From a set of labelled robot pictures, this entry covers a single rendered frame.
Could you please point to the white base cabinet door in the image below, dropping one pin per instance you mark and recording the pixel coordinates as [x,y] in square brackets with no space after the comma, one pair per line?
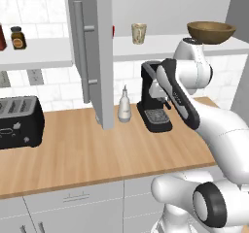
[139,214]
[13,216]
[84,219]

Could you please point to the white drawer front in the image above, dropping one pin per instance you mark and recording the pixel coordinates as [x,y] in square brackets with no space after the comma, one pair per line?
[137,186]
[48,199]

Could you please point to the small red object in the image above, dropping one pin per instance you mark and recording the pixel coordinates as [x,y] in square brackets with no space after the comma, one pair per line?
[113,31]

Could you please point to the dark red bottle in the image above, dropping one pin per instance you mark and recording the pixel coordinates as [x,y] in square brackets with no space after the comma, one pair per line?
[2,38]

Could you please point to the grey wall cabinet door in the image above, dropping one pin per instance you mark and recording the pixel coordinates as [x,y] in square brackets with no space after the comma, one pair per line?
[103,55]
[241,13]

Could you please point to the beige drinking glass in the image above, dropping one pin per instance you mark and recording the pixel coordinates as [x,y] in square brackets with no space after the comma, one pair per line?
[139,33]

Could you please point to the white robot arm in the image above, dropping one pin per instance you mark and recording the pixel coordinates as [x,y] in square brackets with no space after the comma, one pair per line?
[223,136]

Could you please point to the black toaster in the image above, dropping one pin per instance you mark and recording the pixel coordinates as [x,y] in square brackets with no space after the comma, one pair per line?
[19,126]

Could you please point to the white dispenser bottle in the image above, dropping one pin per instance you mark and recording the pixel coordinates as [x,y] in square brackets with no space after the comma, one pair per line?
[124,109]

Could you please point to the brown wooden bowl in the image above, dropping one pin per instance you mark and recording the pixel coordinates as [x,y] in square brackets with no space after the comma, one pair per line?
[210,33]

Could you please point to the white open wall cabinet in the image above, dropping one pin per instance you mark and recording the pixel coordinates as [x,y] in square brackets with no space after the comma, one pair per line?
[162,47]
[39,52]

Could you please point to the brown jar with orange label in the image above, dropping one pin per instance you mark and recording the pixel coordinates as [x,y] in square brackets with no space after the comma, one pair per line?
[18,39]

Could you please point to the grey wall socket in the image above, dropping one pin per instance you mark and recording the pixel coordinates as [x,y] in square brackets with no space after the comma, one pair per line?
[35,76]
[4,79]

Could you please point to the black coffee machine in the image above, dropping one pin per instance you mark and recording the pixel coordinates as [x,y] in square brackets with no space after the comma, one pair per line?
[157,118]

